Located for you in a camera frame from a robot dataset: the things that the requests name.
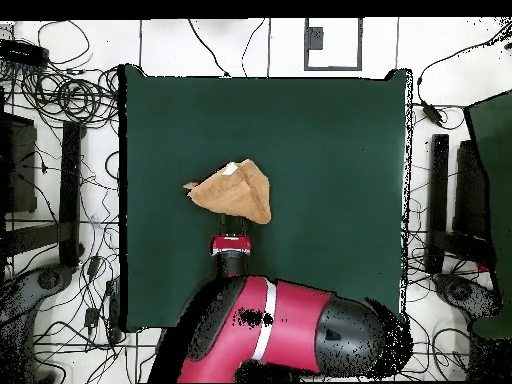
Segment tan terry towel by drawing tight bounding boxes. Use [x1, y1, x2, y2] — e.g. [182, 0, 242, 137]
[182, 158, 273, 225]

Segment black flat panel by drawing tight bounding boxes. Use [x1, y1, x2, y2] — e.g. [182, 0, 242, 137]
[453, 139, 492, 241]

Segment dark green tablecloth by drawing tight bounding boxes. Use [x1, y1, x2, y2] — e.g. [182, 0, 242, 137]
[118, 63, 415, 333]

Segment black stand base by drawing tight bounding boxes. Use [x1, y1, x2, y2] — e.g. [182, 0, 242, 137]
[3, 120, 86, 269]
[423, 133, 497, 277]

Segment small grey box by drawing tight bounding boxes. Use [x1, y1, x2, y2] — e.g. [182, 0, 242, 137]
[305, 26, 324, 51]

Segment black box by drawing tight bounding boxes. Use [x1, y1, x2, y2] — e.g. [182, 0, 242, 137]
[0, 111, 38, 215]

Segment green cloth covered board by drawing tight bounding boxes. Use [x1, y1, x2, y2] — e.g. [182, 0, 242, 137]
[463, 89, 512, 341]

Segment black power strip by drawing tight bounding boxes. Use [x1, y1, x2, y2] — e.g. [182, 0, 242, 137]
[0, 37, 50, 67]

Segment thin black cable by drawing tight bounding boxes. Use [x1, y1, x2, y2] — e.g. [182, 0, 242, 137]
[240, 17, 267, 78]
[187, 18, 231, 78]

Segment robot pedestal leg with foot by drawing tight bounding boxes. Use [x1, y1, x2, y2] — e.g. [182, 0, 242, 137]
[433, 272, 501, 325]
[0, 263, 76, 383]

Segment grey floor frame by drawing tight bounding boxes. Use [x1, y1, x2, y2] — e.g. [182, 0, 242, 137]
[303, 17, 364, 72]

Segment coiled black cable bundle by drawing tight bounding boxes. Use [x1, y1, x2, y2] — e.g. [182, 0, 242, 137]
[21, 65, 120, 127]

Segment black power adapter with cable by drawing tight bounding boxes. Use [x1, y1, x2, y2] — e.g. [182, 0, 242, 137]
[415, 29, 512, 131]

